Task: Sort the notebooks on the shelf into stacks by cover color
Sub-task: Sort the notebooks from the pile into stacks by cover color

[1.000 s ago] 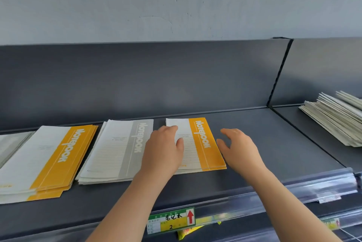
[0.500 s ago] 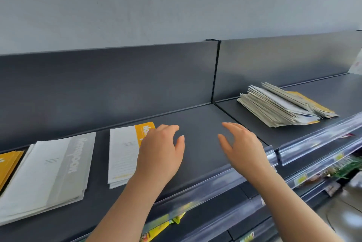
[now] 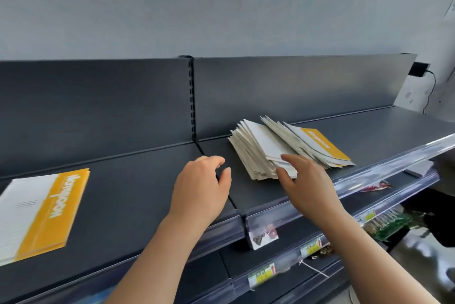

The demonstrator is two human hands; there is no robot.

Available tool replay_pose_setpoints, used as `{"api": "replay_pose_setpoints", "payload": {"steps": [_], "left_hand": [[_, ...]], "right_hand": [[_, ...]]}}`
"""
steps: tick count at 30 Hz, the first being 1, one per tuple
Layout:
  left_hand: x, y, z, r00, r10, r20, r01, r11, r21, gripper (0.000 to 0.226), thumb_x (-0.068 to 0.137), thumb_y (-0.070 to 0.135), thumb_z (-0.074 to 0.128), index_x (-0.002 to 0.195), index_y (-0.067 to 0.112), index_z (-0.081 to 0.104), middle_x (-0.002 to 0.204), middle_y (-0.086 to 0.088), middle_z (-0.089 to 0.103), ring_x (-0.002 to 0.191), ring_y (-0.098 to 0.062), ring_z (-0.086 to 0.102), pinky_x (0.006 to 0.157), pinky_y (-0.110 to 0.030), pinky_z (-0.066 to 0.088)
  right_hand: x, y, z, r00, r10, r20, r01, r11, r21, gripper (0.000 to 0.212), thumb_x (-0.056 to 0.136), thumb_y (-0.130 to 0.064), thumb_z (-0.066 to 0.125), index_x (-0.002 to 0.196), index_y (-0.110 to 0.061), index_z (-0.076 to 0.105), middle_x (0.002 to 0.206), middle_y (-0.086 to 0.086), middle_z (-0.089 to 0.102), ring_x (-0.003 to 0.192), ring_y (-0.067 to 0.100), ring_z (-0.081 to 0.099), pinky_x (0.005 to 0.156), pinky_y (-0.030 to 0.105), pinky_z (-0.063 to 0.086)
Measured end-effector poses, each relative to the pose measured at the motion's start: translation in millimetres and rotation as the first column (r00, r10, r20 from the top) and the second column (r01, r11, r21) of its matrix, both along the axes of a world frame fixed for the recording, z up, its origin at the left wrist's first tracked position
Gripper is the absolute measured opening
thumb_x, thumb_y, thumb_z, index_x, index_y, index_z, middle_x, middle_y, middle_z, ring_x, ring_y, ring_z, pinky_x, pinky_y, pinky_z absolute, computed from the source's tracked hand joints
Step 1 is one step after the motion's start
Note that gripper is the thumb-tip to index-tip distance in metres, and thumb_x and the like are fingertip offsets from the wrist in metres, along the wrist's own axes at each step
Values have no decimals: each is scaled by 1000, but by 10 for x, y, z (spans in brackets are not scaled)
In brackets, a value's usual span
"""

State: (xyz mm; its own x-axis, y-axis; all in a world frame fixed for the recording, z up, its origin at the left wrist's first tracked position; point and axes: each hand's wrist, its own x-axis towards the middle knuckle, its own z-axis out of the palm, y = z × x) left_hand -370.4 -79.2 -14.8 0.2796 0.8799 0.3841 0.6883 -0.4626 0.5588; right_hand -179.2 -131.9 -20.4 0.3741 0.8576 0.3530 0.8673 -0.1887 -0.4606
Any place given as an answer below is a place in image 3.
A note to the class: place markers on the clear plastic price rail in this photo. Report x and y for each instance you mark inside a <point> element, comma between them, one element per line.
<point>220,236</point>
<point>391,167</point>
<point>408,188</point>

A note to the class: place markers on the person's right hand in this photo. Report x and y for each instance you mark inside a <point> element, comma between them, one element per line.
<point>313,197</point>

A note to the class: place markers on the small yellow price tag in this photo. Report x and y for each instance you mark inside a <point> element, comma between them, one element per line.
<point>369,216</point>

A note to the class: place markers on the black wall adapter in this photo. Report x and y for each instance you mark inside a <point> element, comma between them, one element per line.
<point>418,69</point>

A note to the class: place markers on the red green snack packet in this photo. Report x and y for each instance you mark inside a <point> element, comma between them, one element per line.
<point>375,186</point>

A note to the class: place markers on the person's left forearm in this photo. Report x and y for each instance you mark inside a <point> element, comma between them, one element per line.
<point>156,268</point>

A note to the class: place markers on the white floral patterned panel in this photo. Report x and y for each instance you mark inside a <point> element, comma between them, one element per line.
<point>408,96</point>

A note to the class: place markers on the person's left hand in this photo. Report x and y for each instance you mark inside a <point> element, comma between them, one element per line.
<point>199,197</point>

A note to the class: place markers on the pile of white notebooks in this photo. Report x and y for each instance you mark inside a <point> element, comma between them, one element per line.
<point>263,140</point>

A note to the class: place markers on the yellow green price tag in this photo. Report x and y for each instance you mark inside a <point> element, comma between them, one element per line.
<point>313,247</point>
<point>261,275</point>

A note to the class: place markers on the slotted dark metal upright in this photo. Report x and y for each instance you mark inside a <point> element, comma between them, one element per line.
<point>192,101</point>

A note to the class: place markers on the white grey flat book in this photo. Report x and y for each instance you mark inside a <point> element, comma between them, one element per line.
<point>419,168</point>

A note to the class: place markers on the dark grey back panel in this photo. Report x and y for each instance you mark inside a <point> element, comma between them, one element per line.
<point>89,112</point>
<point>302,90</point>

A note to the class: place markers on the small orange notebook stack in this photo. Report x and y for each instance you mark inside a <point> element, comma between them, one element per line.
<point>21,215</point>

